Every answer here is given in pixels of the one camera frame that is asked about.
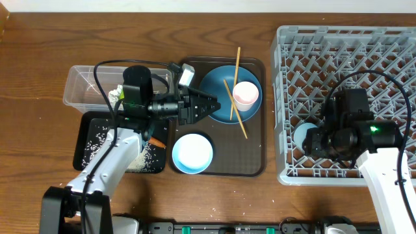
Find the pile of white rice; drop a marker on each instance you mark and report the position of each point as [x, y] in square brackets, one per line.
[96, 137]

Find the dark blue plate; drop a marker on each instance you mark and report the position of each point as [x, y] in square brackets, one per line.
[213, 83]

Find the pink cup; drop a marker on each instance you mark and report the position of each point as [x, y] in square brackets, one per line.
[245, 94]

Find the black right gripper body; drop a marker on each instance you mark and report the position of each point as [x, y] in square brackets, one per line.
[320, 143]

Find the grey dishwasher rack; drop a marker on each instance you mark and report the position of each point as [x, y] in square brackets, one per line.
[307, 61]

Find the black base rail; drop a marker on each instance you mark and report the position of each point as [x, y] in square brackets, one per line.
[170, 228]

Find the orange carrot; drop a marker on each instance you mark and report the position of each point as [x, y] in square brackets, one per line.
[153, 141]

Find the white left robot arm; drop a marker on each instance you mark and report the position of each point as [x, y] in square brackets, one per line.
[83, 206]

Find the wooden chopstick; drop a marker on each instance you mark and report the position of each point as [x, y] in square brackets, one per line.
[235, 108]
[235, 77]

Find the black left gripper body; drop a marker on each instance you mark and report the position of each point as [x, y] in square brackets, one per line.
[181, 108]

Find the light blue bowl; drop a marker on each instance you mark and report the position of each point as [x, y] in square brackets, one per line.
[192, 153]

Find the white napkin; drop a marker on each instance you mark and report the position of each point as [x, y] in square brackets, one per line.
[116, 94]

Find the clear plastic bin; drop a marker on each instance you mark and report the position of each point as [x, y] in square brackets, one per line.
[82, 93]

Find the brown serving tray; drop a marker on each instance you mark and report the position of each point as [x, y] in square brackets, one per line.
[233, 154]

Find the black plastic tray bin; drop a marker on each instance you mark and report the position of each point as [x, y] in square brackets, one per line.
[157, 158]

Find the light blue cup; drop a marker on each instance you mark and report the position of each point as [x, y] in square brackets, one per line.
[300, 135]

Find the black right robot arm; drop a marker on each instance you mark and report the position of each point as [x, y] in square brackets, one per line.
[351, 133]

